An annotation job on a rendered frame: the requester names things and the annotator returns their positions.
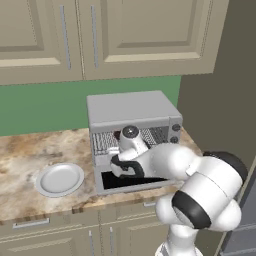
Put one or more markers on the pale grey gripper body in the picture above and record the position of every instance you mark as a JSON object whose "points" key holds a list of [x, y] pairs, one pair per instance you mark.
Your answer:
{"points": [[113, 152]]}

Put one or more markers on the dark toaster oven knob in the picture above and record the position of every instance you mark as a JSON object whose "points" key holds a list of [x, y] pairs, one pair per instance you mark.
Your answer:
{"points": [[176, 127], [174, 139]]}

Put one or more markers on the olive tall cabinet panel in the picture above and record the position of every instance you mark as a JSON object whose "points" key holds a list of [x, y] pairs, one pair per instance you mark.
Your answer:
{"points": [[220, 83]]}

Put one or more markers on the beige wall cupboard door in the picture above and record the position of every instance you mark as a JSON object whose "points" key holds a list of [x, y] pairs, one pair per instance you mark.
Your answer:
{"points": [[153, 33], [33, 33]]}

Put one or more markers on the grey toaster oven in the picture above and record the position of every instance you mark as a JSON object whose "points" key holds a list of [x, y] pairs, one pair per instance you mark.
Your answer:
{"points": [[130, 108]]}

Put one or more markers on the white round plate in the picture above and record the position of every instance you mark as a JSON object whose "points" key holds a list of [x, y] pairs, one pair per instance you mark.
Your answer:
{"points": [[60, 179]]}

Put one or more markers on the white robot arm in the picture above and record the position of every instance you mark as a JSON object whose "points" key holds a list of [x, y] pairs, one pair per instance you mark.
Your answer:
{"points": [[206, 186]]}

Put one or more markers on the dark brown bagel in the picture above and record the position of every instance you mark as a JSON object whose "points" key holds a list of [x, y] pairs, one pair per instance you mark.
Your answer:
{"points": [[116, 134]]}

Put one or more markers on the toaster oven door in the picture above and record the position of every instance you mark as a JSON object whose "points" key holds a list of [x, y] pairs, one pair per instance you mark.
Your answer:
{"points": [[110, 186]]}

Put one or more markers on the beige base cupboard door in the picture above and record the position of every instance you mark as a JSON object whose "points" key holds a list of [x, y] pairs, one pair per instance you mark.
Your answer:
{"points": [[43, 245], [136, 238]]}

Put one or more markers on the beige drawer front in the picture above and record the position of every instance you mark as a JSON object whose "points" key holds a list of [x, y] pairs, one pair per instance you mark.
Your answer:
{"points": [[126, 210], [66, 221]]}

